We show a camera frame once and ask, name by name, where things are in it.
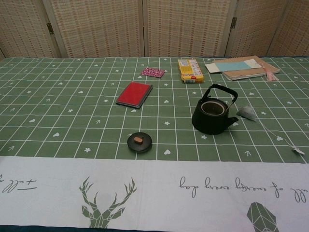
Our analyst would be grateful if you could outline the pyramid tea bag with string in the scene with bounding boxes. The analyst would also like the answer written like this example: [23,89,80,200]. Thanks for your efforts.
[236,105,304,155]

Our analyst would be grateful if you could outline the kraft spiral notebook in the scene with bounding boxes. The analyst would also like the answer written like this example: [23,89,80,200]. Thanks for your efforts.
[222,56,281,82]

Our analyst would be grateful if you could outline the green grid tablecloth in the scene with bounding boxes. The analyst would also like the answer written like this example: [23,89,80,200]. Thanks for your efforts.
[0,57,309,232]

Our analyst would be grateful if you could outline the yellow cardboard box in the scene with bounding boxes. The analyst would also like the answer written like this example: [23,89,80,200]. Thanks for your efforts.
[178,58,205,84]

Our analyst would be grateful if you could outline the red flat case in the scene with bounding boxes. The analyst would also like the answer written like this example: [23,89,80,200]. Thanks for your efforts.
[115,81,154,109]

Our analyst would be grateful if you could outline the black cast iron teapot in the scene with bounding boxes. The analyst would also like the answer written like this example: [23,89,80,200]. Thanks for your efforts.
[192,84,239,135]

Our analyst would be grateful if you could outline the black teapot lid wooden knob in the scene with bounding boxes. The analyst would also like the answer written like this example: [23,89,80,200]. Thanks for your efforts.
[127,132,153,153]

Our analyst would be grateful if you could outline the pink tassel bookmark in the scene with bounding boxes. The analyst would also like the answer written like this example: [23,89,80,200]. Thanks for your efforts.
[262,61,274,82]

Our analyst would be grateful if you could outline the woven folding screen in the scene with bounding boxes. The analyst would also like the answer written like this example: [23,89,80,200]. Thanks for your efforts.
[0,0,309,60]

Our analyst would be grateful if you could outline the pink patterned pouch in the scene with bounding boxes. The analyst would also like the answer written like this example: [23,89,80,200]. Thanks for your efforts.
[141,67,166,79]

